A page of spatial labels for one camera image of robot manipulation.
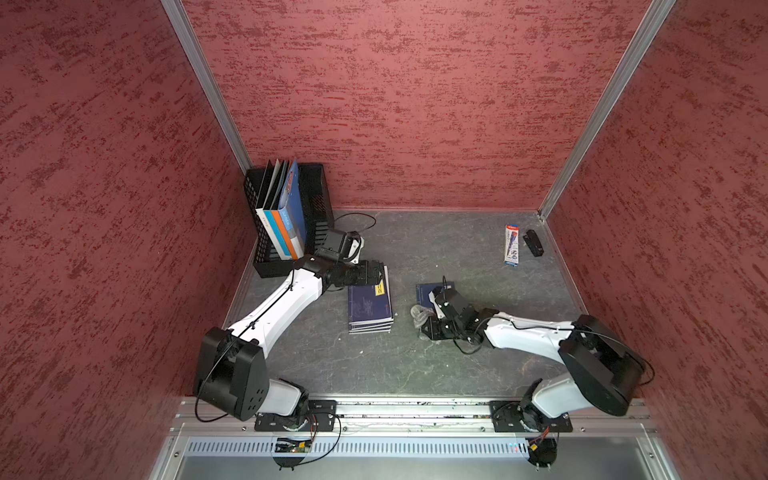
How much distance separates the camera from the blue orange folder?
81cm

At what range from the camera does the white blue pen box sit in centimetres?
108

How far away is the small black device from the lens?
3.56 ft

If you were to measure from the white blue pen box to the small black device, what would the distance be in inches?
1.4
